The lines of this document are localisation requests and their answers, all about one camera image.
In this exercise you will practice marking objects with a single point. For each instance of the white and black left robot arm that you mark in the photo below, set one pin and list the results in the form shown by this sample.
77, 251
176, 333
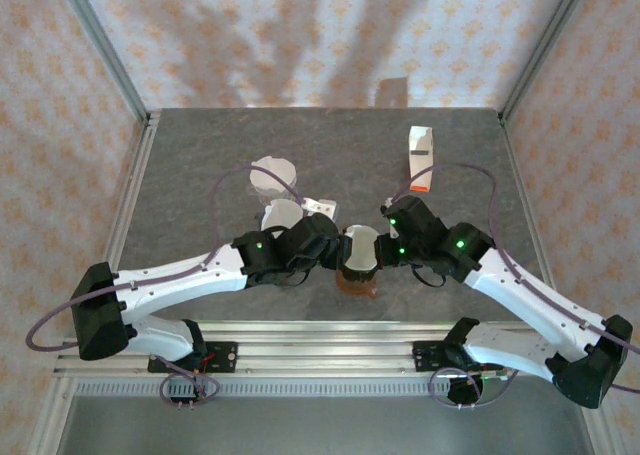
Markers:
175, 285

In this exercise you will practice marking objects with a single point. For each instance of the orange transparent coffee dripper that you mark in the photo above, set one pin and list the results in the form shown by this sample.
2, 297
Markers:
357, 290

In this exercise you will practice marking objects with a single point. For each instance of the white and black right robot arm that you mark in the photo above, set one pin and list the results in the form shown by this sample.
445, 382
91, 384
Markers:
525, 295

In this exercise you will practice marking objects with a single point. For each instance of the clear plastic coffee dripper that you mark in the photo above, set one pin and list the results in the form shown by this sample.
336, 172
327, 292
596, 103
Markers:
270, 197

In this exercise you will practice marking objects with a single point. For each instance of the white orange-ended filter box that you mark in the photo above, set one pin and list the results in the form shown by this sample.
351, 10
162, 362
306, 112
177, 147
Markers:
421, 170

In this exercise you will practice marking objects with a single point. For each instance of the aluminium frame post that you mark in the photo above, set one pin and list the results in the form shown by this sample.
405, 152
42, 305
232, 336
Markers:
541, 50
107, 50

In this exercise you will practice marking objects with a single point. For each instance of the aluminium table side rail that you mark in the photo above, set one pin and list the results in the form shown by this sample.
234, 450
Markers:
134, 185
515, 150

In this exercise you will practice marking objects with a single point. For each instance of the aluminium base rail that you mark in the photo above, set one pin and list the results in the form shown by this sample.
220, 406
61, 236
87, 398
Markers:
325, 345

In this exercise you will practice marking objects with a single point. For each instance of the dark green coffee dripper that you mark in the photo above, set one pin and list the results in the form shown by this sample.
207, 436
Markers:
359, 275

